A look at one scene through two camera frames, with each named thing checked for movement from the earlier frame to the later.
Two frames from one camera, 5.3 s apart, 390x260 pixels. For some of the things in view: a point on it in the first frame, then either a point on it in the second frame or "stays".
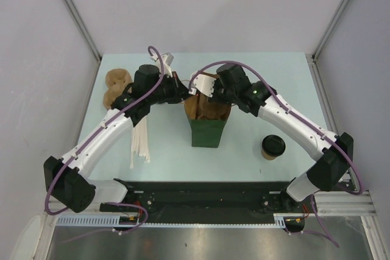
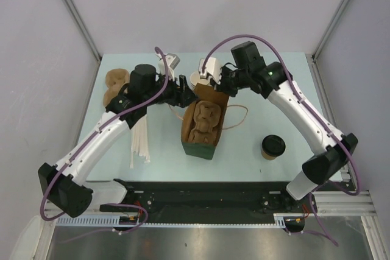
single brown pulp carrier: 199,106 stays
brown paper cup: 268,157 stays
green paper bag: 206,133 -> 204,91
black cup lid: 273,145 stays
